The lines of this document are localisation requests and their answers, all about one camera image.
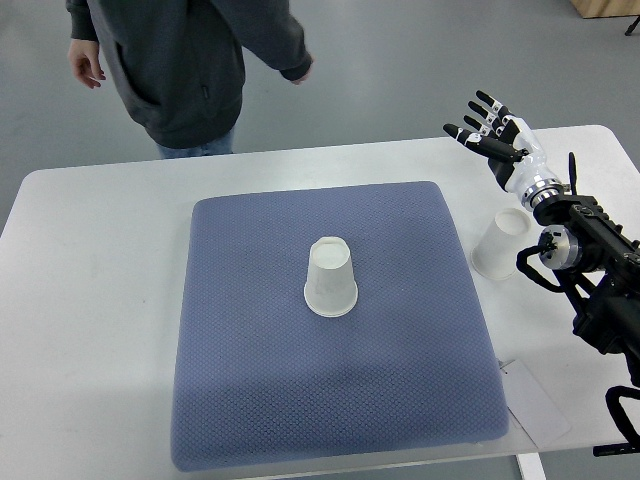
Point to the person's right hand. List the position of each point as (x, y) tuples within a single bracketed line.
[(83, 57)]

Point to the white paper tag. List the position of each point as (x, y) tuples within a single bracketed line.
[(531, 406)]

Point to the white paper cup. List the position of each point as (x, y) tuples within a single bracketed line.
[(494, 256), (330, 289)]

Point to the person in grey hoodie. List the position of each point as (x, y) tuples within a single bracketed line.
[(178, 66)]

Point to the black tripod leg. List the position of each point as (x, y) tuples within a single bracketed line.
[(632, 27)]

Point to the white table leg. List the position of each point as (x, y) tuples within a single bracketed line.
[(530, 466)]

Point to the wooden box corner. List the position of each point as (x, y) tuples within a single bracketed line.
[(593, 9)]

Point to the person's left hand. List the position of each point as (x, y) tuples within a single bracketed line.
[(305, 72)]

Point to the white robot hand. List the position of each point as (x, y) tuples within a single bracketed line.
[(529, 178)]

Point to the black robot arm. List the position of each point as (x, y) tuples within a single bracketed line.
[(581, 252)]

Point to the blue foam cushion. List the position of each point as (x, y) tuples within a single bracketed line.
[(260, 378)]

